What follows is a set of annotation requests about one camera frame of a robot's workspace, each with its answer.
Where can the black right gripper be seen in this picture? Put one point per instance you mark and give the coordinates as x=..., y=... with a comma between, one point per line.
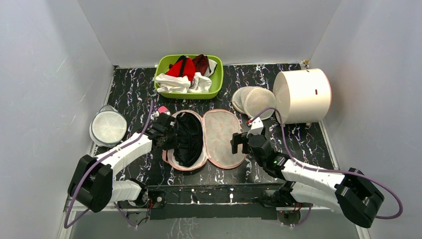
x=243, y=142

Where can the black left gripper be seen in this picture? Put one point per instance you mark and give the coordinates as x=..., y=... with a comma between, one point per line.
x=172, y=132

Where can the floral mesh laundry bag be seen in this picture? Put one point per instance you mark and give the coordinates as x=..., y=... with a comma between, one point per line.
x=217, y=126

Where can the black bra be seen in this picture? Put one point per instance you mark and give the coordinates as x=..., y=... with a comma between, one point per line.
x=189, y=139

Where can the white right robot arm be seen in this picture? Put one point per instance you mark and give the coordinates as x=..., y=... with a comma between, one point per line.
x=350, y=193

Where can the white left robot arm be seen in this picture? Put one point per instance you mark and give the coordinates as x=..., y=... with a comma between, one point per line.
x=93, y=183

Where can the white mesh laundry bag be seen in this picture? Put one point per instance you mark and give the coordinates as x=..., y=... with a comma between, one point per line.
x=251, y=101

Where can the grey round mesh laundry bag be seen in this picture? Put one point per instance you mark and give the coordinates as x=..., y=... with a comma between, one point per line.
x=108, y=127

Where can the small pink block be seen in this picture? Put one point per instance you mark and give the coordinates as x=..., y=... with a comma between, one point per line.
x=164, y=110

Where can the white crumpled garment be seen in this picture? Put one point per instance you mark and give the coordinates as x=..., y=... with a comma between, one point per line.
x=170, y=84

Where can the red black garment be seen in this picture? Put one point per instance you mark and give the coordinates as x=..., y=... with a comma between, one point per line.
x=184, y=67

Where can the green plastic basin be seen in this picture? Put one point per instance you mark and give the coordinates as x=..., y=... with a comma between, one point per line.
x=216, y=78

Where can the white cylindrical drum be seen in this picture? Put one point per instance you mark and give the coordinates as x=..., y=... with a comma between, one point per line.
x=302, y=96

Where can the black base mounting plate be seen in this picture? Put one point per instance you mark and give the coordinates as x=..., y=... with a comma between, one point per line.
x=216, y=201

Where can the dark red white garment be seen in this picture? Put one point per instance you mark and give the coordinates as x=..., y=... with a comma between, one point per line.
x=204, y=65

